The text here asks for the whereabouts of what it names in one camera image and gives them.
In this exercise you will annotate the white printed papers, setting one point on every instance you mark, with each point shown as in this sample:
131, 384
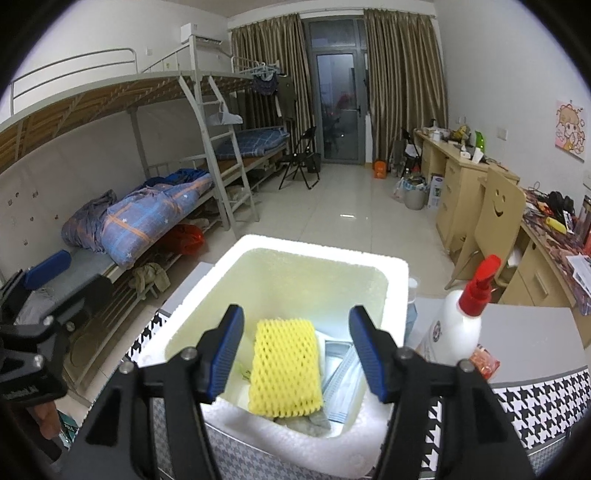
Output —
581, 277

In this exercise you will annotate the black white houndstooth tablecloth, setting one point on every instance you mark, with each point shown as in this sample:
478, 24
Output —
531, 406

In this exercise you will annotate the dark blue hanging garment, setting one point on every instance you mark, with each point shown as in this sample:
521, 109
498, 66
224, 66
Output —
265, 85

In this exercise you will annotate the red snack packet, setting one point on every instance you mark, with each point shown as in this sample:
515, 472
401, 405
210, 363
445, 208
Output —
485, 362

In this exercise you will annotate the white metal bunk bed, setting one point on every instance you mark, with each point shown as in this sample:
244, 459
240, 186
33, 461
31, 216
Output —
92, 97
258, 138

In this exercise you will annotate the white hanging pouch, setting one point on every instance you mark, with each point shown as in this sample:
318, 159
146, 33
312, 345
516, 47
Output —
224, 117

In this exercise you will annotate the white air conditioner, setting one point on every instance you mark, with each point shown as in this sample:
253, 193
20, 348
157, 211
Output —
201, 33

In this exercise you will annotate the yellow oblong item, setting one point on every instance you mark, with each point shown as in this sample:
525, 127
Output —
556, 225

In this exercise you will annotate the green plastic item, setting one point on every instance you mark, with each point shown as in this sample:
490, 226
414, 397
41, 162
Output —
480, 138

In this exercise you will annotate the grey bucket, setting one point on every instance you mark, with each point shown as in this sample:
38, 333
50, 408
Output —
414, 197

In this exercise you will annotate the grey fuzzy cloth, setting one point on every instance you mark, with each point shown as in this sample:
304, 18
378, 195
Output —
311, 424

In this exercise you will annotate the glass balcony door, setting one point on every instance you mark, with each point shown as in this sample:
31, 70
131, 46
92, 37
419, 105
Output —
337, 92

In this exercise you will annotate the white foam box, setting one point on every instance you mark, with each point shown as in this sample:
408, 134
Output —
300, 277

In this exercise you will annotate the light wooden desk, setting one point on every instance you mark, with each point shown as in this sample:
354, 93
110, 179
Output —
457, 184

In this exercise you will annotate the person's left hand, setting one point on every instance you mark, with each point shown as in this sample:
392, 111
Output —
47, 419

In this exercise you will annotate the white metal bed ladder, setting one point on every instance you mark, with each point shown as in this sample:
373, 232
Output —
221, 152

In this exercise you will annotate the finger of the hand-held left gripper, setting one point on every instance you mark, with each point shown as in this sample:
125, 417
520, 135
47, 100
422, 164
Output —
99, 295
48, 268

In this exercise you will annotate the blue plaid quilt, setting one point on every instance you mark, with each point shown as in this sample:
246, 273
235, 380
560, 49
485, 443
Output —
138, 217

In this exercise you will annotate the brown curtain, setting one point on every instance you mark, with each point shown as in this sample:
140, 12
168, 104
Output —
406, 83
272, 69

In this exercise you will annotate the yellow foam net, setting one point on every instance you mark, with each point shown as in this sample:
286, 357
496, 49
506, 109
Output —
284, 364

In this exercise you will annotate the wooden smiley chair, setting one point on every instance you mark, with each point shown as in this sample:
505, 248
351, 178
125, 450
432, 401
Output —
496, 207

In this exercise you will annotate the white red-pump lotion bottle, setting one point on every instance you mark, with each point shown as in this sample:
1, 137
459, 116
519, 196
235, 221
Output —
455, 323

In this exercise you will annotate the orange floor item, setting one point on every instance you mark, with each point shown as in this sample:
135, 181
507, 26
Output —
379, 169

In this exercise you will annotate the black headphones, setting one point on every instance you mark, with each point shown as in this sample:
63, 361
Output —
561, 203

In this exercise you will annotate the beige crumpled cloth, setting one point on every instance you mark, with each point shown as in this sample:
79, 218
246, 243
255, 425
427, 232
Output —
148, 278

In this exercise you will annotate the black folding chair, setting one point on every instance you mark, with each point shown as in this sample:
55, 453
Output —
300, 159

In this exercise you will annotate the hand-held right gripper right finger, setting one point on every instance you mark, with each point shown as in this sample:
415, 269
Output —
371, 355

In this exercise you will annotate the white cardboard box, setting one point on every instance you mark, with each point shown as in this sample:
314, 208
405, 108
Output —
436, 190

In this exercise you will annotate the blue face mask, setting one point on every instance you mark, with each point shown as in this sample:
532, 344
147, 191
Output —
339, 383

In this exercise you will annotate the blue plaid mattress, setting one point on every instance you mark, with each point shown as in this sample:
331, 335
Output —
254, 141

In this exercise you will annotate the red plastic bag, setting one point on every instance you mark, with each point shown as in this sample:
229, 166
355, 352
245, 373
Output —
184, 239

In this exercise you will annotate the pink cartoon wall poster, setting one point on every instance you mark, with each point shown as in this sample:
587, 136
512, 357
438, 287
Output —
572, 131

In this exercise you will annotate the dark green hanging jacket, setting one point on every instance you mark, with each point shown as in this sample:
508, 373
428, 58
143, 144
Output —
286, 98

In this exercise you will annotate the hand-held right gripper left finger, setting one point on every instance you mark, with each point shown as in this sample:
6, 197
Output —
224, 355

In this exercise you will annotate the small white wall switch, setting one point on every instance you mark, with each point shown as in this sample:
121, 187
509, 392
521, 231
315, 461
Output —
501, 134

